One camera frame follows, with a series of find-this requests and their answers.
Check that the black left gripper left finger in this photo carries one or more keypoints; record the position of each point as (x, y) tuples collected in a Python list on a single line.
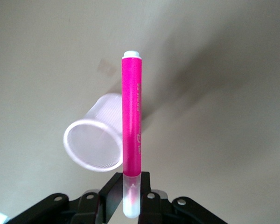
[(88, 207)]

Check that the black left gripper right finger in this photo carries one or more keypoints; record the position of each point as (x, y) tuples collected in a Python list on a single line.
[(163, 210)]

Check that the pink marker with clear cap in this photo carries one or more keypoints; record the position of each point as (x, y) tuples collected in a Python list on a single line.
[(131, 112)]

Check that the clear plastic cup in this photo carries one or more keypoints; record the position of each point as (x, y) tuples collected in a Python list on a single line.
[(95, 142)]

